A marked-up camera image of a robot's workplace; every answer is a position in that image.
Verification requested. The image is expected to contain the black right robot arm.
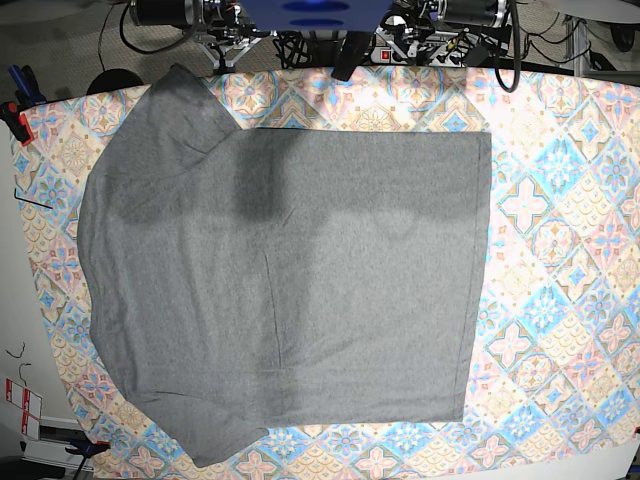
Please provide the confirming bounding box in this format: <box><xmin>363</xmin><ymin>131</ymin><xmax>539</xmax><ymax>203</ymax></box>
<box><xmin>119</xmin><ymin>0</ymin><xmax>273</xmax><ymax>75</ymax></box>

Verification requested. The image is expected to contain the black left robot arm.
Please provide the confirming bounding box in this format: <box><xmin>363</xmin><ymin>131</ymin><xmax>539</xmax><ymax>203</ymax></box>
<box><xmin>392</xmin><ymin>0</ymin><xmax>509</xmax><ymax>31</ymax></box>

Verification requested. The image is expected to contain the grey T-shirt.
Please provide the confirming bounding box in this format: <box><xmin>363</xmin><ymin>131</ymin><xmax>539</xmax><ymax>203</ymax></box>
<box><xmin>77</xmin><ymin>65</ymin><xmax>492</xmax><ymax>467</ymax></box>

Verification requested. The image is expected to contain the black mount post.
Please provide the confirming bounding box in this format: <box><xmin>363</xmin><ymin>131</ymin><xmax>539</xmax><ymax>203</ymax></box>
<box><xmin>331</xmin><ymin>31</ymin><xmax>373</xmax><ymax>82</ymax></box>

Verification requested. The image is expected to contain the red white label tag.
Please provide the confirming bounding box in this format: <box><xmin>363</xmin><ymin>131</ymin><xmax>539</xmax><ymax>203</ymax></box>
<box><xmin>1</xmin><ymin>377</ymin><xmax>43</xmax><ymax>440</ymax></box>

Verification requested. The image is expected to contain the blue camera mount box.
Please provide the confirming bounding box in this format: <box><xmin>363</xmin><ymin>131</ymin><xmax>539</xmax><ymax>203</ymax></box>
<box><xmin>240</xmin><ymin>0</ymin><xmax>392</xmax><ymax>32</ymax></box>

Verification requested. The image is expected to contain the red black clamp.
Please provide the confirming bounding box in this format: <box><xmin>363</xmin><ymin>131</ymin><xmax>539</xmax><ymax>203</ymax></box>
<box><xmin>0</xmin><ymin>102</ymin><xmax>34</xmax><ymax>146</ymax></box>

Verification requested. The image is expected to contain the blue orange bottom clamp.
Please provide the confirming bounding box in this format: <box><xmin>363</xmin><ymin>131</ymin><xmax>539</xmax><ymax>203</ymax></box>
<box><xmin>65</xmin><ymin>439</ymin><xmax>111</xmax><ymax>480</ymax></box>

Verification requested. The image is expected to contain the patterned tile tablecloth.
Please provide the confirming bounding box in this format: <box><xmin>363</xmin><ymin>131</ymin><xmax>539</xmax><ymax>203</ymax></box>
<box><xmin>11</xmin><ymin>67</ymin><xmax>639</xmax><ymax>479</ymax></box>

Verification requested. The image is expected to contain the white power strip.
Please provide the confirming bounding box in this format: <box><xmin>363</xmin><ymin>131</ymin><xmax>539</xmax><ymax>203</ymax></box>
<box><xmin>370</xmin><ymin>28</ymin><xmax>462</xmax><ymax>67</ymax></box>

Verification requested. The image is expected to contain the black cable bundle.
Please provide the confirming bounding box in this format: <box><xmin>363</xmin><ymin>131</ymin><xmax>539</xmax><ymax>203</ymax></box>
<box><xmin>272</xmin><ymin>30</ymin><xmax>346</xmax><ymax>70</ymax></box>

